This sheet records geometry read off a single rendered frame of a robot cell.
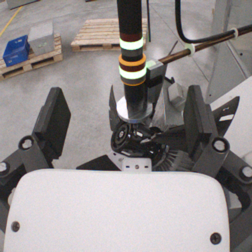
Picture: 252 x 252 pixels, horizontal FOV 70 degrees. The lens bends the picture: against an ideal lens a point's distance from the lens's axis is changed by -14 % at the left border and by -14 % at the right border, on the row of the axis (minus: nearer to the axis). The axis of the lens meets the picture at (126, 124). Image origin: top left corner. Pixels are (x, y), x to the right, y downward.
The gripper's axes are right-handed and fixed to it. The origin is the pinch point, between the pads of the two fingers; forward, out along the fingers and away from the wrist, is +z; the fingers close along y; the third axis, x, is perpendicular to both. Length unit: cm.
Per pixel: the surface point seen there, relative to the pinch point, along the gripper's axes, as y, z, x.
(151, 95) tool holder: 3.0, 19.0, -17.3
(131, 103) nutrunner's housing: -0.7, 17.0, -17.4
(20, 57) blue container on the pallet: -189, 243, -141
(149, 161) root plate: 3, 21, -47
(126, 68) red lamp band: -1.1, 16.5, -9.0
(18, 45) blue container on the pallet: -220, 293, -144
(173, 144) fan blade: 8.1, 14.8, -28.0
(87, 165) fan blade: -20, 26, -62
